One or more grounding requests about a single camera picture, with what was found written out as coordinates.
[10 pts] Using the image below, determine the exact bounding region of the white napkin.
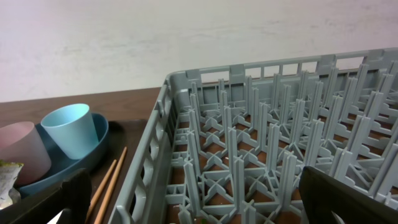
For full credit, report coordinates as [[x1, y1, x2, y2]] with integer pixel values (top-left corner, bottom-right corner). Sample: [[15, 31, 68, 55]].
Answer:
[[0, 160, 24, 210]]

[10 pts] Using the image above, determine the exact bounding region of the pink cup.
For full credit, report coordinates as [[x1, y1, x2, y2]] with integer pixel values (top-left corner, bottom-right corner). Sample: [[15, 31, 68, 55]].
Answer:
[[1, 121, 52, 185]]

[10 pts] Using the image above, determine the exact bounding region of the dark blue plate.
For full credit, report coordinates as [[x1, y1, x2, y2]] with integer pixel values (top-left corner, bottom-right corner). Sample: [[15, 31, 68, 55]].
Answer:
[[17, 113, 109, 198]]

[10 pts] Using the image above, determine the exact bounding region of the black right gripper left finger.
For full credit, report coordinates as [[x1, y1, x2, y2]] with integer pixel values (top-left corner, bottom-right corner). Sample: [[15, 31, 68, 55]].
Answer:
[[1, 169, 91, 224]]

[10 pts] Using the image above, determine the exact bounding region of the grey dishwasher rack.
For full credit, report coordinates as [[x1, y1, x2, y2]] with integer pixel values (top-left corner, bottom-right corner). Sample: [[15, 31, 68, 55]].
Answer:
[[109, 48, 397, 223]]

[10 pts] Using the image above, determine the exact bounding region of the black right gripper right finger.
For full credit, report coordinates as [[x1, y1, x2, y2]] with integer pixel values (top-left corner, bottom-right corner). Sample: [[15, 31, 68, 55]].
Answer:
[[299, 166, 397, 223]]

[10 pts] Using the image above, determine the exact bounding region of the light blue cup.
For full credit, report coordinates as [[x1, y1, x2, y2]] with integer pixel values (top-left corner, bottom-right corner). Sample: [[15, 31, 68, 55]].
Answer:
[[40, 103, 99, 160]]

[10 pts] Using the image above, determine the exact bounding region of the long wooden chopstick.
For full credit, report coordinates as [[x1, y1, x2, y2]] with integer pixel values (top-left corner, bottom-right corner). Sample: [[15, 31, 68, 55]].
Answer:
[[94, 146, 127, 224]]

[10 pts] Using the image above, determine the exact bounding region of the short wooden chopstick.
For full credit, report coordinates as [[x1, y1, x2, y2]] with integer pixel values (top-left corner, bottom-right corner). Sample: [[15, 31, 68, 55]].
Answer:
[[85, 159, 117, 223]]

